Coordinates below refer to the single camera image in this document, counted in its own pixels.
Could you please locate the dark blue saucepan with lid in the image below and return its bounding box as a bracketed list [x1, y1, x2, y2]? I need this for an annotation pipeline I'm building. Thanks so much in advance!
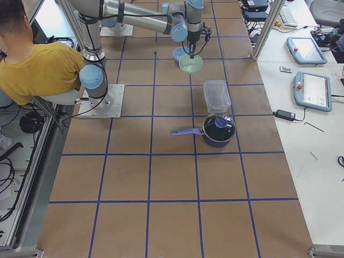
[170, 113, 236, 148]

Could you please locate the white keyboard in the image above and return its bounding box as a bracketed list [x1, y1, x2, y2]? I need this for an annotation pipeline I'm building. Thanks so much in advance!
[277, 6, 298, 29]

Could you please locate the teach pendant far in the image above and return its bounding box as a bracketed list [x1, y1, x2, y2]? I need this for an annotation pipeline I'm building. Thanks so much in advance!
[286, 37, 327, 65]

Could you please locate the black power adapter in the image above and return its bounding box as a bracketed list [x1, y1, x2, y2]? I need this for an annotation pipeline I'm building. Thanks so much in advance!
[273, 109, 296, 121]

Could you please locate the aluminium frame post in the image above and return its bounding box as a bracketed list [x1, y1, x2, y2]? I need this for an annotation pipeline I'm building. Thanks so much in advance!
[252, 0, 284, 61]

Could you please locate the clear plastic food container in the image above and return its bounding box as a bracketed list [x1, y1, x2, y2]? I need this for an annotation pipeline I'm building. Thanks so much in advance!
[203, 80, 232, 113]

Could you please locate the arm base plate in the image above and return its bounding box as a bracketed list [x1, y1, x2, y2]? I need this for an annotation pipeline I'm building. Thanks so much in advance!
[100, 24, 133, 38]
[77, 84, 125, 119]

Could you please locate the person in yellow shirt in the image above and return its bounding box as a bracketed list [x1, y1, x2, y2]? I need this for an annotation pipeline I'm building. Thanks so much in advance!
[1, 1, 84, 105]

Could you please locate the teach pendant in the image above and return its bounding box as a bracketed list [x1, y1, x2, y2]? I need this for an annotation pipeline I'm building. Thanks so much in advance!
[293, 71, 332, 112]
[286, 37, 327, 65]

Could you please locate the teach pendant near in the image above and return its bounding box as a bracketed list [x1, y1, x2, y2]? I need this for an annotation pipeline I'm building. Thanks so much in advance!
[293, 71, 332, 112]

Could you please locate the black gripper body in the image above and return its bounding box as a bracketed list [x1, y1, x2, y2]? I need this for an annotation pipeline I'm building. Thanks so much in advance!
[187, 23, 212, 45]

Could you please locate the green bowl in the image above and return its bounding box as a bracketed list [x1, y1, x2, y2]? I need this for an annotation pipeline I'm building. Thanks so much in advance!
[179, 55, 203, 75]

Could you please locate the blue bowl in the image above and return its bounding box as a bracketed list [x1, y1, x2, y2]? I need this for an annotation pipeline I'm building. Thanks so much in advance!
[173, 46, 189, 63]

